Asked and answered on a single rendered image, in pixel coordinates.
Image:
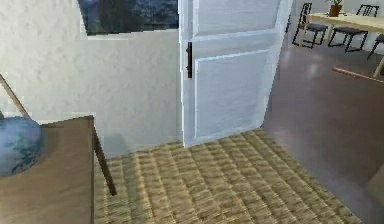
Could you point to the white blue patterned vase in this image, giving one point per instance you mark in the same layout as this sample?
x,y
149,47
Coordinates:
x,y
18,146

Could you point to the white panelled room door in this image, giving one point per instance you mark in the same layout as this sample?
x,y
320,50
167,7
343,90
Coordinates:
x,y
230,83

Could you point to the black chair grey seat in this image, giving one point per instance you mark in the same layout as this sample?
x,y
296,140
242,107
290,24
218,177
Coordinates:
x,y
351,31
311,28
378,43

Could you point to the brown wooden table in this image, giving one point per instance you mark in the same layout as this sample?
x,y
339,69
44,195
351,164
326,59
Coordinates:
x,y
56,173

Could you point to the green plant brown pot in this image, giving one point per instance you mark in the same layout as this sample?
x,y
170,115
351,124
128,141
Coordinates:
x,y
335,8

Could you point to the thin brown stick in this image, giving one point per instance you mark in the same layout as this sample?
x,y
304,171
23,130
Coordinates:
x,y
13,96

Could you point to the pale wooden dining table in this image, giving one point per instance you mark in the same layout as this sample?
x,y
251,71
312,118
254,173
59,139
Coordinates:
x,y
353,21

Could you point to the dark framed wall picture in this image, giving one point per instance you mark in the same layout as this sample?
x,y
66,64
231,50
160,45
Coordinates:
x,y
133,15

